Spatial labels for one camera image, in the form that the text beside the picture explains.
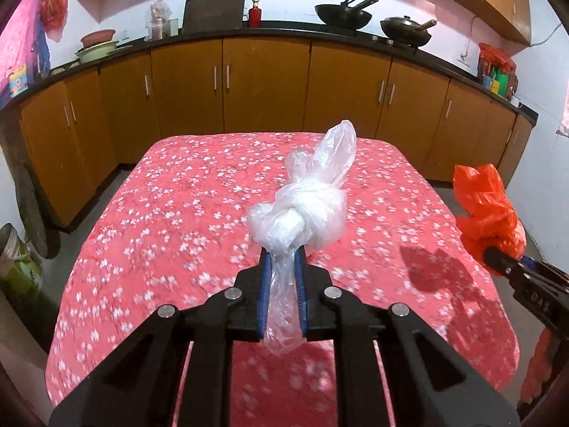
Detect orange plastic bag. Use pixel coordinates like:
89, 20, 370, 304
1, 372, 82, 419
452, 164, 527, 271

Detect clear plastic bag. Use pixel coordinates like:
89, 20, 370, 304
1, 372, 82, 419
247, 120, 357, 355

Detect brown lower kitchen cabinets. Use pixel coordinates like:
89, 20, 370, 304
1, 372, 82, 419
15, 38, 533, 228

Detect orange gloved hand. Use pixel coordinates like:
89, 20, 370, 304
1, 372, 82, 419
520, 329, 557, 404

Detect red floral tablecloth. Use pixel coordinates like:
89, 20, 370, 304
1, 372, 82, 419
46, 133, 519, 402

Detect green patterned bin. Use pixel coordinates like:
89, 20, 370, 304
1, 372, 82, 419
0, 223, 42, 303

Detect black countertop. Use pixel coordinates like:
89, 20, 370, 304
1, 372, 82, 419
1, 20, 539, 126

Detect black wok with lid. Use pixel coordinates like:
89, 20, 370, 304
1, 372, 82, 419
380, 16, 438, 48

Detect black wok left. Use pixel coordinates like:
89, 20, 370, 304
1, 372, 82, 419
314, 0, 379, 31

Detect stacked basins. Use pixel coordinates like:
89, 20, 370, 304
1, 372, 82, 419
76, 29, 119, 64

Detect clear bag with jar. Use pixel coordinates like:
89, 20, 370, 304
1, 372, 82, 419
145, 0, 172, 42

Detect dark cutting board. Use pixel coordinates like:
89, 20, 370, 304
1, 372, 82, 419
181, 0, 245, 35

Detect red bottle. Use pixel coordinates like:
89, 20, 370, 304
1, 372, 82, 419
248, 0, 262, 28

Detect red bag hanging on wall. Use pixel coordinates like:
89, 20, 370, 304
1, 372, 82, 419
39, 0, 69, 42

